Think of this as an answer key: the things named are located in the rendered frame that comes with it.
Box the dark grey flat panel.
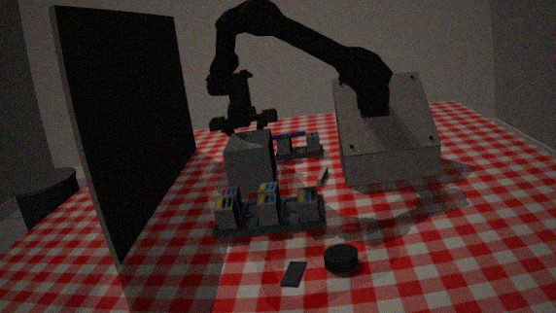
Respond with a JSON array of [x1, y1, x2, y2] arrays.
[[49, 5, 196, 265]]

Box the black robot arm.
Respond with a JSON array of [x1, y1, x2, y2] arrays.
[[206, 0, 393, 129]]

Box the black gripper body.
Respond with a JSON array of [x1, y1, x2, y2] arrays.
[[209, 93, 278, 131]]

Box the black short cylinder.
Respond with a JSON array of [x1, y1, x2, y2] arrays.
[[324, 243, 358, 273]]

